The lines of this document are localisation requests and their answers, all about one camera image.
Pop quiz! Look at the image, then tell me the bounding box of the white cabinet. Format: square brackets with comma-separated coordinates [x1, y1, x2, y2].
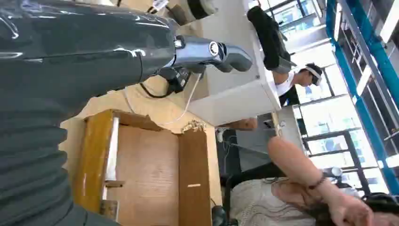
[186, 0, 282, 127]

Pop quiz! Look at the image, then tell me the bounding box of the wooden card box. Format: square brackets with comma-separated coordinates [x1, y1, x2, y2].
[72, 109, 213, 226]

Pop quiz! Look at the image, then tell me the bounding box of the black cable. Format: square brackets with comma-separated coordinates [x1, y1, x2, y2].
[139, 82, 173, 99]

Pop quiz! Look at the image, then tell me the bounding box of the black small device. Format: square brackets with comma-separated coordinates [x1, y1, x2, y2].
[158, 66, 192, 95]

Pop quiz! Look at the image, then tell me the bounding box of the black computer mouse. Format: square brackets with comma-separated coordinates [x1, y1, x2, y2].
[211, 205, 228, 226]

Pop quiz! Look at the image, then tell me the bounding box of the brown cardboard box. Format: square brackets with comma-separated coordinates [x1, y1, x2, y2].
[217, 117, 258, 132]

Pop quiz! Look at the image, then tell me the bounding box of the ribbed grey left arm sleeve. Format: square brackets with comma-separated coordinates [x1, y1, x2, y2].
[0, 104, 121, 226]

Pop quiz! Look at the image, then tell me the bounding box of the grey cylinder with black band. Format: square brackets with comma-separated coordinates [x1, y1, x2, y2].
[167, 0, 218, 26]

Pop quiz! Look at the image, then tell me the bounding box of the blue metal frame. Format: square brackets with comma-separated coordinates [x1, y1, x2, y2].
[325, 0, 399, 195]

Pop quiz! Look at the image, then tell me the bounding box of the black cloth bundle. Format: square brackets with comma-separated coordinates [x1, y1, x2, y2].
[247, 5, 297, 75]

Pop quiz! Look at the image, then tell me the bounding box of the white thin cable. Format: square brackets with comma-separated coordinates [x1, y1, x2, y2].
[123, 73, 202, 126]

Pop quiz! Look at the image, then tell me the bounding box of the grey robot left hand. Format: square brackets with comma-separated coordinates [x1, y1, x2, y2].
[0, 0, 254, 123]

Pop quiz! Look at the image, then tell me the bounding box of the person with white headset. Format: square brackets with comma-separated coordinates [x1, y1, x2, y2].
[272, 63, 324, 107]

